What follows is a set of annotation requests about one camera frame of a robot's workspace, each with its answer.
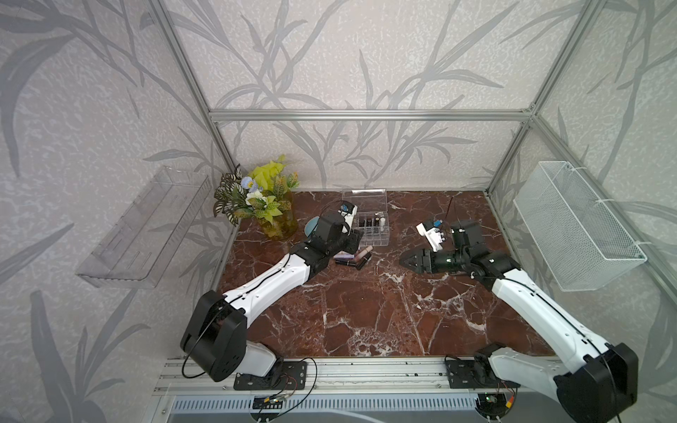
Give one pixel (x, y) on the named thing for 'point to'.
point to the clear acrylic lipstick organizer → (371, 216)
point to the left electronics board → (266, 403)
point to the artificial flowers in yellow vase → (265, 195)
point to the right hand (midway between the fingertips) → (405, 260)
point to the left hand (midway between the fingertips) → (358, 230)
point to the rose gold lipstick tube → (363, 253)
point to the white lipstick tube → (382, 221)
